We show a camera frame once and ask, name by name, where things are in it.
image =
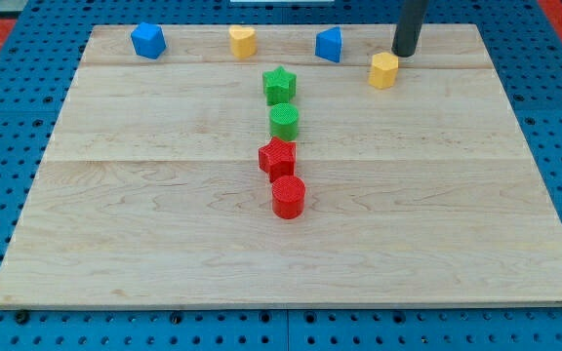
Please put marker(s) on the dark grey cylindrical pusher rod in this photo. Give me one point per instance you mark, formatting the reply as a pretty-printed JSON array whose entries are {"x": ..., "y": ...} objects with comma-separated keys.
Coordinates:
[{"x": 409, "y": 27}]

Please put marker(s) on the yellow hexagon block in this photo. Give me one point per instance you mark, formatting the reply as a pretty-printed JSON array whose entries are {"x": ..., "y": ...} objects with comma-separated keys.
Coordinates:
[{"x": 383, "y": 70}]

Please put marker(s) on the blue triangle block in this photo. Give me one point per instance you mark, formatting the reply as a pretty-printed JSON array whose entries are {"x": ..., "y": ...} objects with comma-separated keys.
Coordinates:
[{"x": 328, "y": 44}]

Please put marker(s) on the green star block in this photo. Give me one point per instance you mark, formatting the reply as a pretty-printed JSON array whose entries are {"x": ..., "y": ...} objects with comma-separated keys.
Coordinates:
[{"x": 279, "y": 85}]

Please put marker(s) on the green cylinder block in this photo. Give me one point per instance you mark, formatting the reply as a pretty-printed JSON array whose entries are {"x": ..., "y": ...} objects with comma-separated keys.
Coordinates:
[{"x": 284, "y": 121}]

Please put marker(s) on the light wooden board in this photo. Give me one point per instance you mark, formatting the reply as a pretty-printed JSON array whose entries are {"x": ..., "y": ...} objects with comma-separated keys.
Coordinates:
[{"x": 150, "y": 196}]

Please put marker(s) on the yellow heart block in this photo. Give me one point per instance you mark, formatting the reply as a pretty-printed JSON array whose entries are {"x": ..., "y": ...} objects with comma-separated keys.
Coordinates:
[{"x": 242, "y": 41}]

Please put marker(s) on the red star block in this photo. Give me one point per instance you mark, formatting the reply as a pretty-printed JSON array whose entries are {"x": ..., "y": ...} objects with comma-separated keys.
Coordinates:
[{"x": 278, "y": 158}]

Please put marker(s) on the red cylinder block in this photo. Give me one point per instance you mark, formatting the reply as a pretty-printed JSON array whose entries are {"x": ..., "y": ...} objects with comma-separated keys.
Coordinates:
[{"x": 288, "y": 193}]

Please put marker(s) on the blue cube block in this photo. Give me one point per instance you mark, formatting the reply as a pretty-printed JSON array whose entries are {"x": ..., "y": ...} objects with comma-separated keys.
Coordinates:
[{"x": 148, "y": 40}]

